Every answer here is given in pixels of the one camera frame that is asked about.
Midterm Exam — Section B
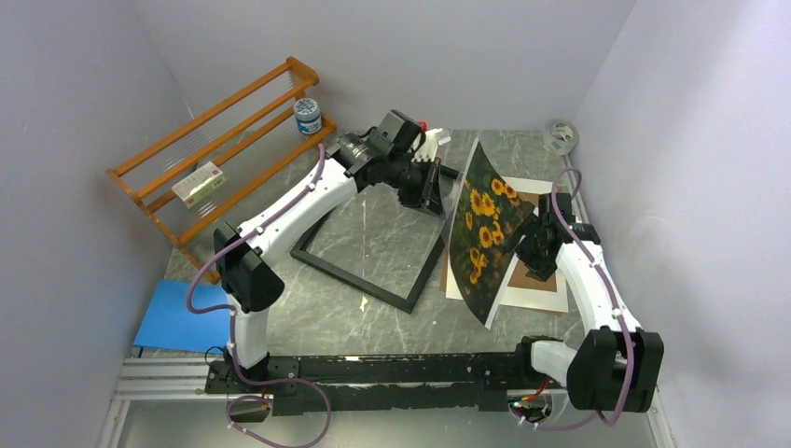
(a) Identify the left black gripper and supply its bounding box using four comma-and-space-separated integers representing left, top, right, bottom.
384, 153, 446, 220

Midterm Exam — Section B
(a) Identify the sunflower photo print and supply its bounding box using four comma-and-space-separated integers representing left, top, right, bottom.
448, 139, 535, 329

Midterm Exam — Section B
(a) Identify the black picture frame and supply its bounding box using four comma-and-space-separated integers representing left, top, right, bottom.
290, 184, 449, 314

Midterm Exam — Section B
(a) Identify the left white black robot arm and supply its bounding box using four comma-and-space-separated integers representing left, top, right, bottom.
213, 109, 451, 392

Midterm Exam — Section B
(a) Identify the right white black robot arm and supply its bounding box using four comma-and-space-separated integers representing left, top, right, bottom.
512, 192, 664, 415

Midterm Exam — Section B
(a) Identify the white mat board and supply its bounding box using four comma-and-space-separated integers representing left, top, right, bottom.
444, 175, 583, 316

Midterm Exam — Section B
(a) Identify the clear tape roll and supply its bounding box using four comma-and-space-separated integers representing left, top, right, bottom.
542, 119, 579, 156

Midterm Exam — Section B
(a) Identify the blue white jar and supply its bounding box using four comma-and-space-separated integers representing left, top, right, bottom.
293, 97, 323, 135

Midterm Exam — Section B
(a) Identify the white red small box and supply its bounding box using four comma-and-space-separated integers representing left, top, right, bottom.
171, 161, 227, 209

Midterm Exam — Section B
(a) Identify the orange wooden rack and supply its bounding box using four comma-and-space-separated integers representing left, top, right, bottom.
106, 56, 337, 281

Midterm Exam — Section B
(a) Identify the blue paper sheet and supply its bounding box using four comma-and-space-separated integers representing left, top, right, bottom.
133, 280, 229, 352

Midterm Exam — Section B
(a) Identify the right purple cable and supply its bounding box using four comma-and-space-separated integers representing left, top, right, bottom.
509, 168, 638, 433

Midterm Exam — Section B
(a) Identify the purple cable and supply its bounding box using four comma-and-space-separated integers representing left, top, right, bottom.
185, 143, 335, 448
509, 168, 638, 433

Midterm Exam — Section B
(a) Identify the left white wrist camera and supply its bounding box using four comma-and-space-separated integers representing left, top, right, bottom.
410, 120, 451, 162

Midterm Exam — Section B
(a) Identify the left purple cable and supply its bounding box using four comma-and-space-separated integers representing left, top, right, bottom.
185, 143, 335, 448

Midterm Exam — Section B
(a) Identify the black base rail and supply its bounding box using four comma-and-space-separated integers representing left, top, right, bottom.
204, 351, 559, 416

